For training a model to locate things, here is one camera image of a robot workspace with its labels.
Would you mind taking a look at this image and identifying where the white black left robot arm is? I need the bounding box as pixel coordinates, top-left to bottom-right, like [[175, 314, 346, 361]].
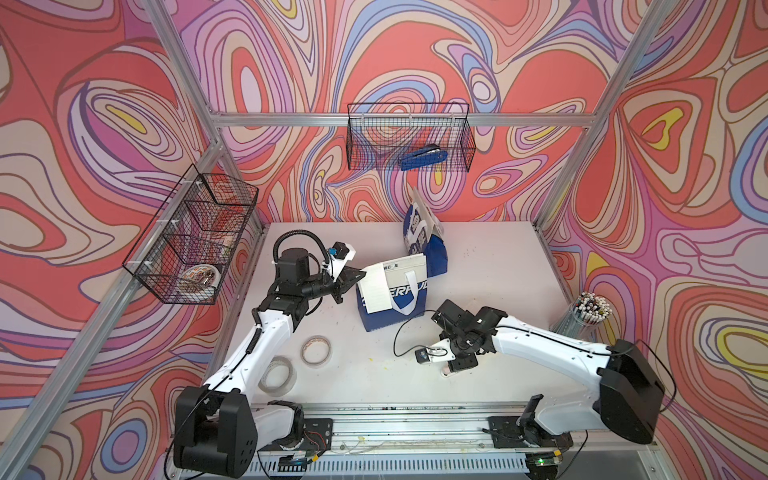
[[163, 229, 365, 478]]

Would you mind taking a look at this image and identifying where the blue white bag with handles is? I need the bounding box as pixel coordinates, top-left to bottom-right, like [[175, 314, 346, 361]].
[[356, 254, 428, 332]]

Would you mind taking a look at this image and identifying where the beige tape roll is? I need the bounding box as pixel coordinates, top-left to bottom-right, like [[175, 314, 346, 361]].
[[300, 335, 332, 368]]

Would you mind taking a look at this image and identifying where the metallic cup of pencils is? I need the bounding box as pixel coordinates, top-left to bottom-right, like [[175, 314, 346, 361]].
[[552, 292, 613, 339]]

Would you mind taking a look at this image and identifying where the blue stapler in basket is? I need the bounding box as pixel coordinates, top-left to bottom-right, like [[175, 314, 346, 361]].
[[399, 144, 448, 171]]

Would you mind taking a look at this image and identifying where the clear tape roll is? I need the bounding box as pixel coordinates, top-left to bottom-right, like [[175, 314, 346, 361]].
[[258, 356, 297, 398]]

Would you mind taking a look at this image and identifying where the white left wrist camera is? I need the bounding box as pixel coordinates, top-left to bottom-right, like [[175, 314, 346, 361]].
[[327, 241, 356, 280]]

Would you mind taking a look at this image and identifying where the black wire basket back wall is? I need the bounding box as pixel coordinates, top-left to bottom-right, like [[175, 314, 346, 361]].
[[346, 100, 476, 172]]

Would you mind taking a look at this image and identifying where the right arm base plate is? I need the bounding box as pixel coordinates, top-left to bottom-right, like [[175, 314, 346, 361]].
[[482, 416, 574, 451]]

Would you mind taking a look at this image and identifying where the black wire basket left wall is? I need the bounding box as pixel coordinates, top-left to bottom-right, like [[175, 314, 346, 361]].
[[122, 165, 259, 305]]

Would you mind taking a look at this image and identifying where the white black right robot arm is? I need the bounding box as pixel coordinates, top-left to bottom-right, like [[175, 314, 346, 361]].
[[415, 300, 665, 448]]

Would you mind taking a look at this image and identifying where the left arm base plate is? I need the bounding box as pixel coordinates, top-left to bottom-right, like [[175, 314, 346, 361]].
[[261, 418, 334, 453]]

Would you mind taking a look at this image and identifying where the upright blue white paper bag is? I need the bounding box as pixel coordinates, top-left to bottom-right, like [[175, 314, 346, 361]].
[[403, 187, 448, 278]]

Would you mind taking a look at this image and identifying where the black wire basket wall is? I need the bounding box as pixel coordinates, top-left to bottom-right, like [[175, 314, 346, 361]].
[[346, 100, 476, 172], [122, 165, 259, 305]]

